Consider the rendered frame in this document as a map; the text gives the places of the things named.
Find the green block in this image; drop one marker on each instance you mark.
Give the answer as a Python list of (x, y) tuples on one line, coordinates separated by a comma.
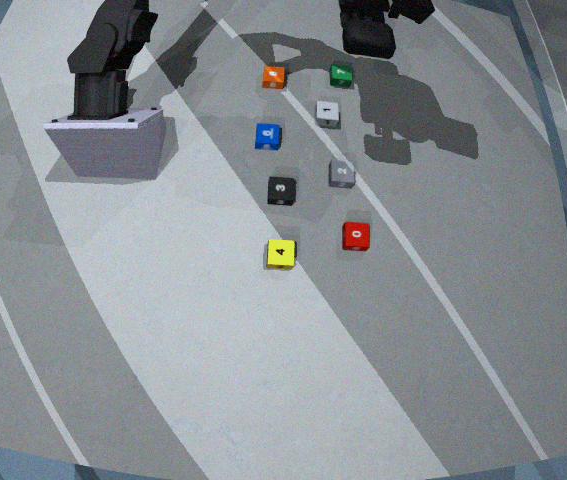
[(340, 75)]

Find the red block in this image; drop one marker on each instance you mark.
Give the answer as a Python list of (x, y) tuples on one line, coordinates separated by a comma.
[(355, 236)]

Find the yellow block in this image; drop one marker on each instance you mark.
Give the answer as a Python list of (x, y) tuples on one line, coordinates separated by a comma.
[(280, 254)]

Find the blue block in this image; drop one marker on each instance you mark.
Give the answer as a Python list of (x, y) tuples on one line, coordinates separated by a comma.
[(267, 136)]

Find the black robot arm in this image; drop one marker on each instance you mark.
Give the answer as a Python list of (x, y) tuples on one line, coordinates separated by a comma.
[(119, 31)]

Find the orange block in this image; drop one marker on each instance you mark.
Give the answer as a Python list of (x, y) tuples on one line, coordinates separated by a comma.
[(273, 77)]

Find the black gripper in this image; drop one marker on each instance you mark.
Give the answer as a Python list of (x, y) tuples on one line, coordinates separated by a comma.
[(364, 29)]

